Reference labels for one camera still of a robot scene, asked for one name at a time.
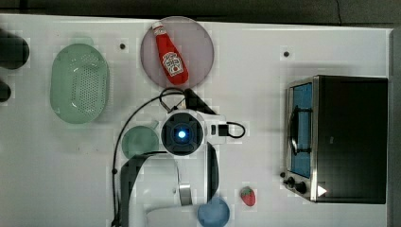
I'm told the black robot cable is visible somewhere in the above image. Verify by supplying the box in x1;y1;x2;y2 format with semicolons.
110;87;247;227

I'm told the black and steel toaster oven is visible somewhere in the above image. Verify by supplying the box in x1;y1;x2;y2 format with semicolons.
281;75;389;204

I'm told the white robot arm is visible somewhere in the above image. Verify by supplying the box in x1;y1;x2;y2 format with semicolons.
114;88;228;227

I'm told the green perforated colander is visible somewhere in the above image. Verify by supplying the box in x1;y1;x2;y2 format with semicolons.
50;37;110;124

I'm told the blue bowl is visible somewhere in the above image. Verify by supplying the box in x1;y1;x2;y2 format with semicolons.
197;197;230;227

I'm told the black cylinder container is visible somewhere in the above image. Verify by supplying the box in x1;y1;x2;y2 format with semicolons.
0;29;29;70
0;81;11;102

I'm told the grey round plate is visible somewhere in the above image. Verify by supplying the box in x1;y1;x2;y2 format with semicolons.
140;16;215;89

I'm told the upper black cylinder container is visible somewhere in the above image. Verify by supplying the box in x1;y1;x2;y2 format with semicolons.
0;29;29;70

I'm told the lower black cylinder container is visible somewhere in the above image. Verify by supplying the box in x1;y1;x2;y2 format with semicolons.
0;81;11;102

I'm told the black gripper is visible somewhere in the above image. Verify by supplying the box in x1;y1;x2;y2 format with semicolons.
183;89;215;114

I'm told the red toy strawberry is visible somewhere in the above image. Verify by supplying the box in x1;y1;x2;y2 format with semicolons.
240;186;255;207

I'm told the red ketchup bottle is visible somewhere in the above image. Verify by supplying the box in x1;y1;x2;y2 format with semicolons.
151;22;189;85

